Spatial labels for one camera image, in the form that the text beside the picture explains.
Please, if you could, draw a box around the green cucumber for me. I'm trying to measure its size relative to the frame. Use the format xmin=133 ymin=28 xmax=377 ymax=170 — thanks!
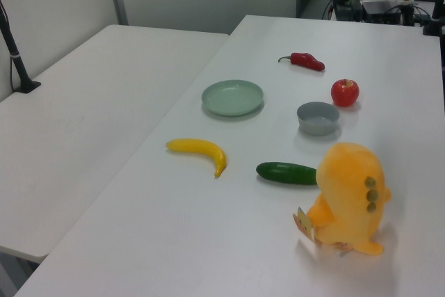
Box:
xmin=256 ymin=161 xmax=319 ymax=186

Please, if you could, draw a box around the red chili pepper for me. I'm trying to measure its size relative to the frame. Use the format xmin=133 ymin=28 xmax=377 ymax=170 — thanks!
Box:
xmin=277 ymin=52 xmax=326 ymax=72

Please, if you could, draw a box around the grey green device box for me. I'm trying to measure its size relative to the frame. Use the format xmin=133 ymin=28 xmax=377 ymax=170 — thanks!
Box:
xmin=332 ymin=0 xmax=363 ymax=22

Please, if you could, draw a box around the yellow banana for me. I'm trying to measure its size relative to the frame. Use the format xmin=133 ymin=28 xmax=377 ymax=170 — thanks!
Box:
xmin=165 ymin=138 xmax=227 ymax=179

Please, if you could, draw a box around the red apple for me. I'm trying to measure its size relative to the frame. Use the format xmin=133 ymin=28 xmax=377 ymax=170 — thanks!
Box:
xmin=330 ymin=79 xmax=361 ymax=108

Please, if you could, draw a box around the plush toy paper tag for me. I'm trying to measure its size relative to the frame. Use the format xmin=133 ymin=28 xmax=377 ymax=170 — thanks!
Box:
xmin=293 ymin=206 xmax=318 ymax=243

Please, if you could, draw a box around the black pole stand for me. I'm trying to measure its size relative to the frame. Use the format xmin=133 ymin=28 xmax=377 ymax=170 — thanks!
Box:
xmin=0 ymin=0 xmax=42 ymax=95

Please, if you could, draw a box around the grey bowl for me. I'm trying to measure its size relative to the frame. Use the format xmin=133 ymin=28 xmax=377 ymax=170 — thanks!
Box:
xmin=296 ymin=101 xmax=341 ymax=137

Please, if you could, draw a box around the white side table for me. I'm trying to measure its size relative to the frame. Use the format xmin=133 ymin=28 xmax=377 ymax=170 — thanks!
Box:
xmin=0 ymin=24 xmax=230 ymax=265

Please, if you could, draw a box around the black flat box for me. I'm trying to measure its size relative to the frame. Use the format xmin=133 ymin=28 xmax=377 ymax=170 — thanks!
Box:
xmin=361 ymin=0 xmax=403 ymax=24

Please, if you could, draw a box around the orange plush toy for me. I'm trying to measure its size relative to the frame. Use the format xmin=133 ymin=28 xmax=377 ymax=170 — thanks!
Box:
xmin=305 ymin=141 xmax=393 ymax=256

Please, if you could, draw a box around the pale green plate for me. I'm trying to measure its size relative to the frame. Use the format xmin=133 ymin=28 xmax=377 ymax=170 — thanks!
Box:
xmin=201 ymin=79 xmax=264 ymax=117

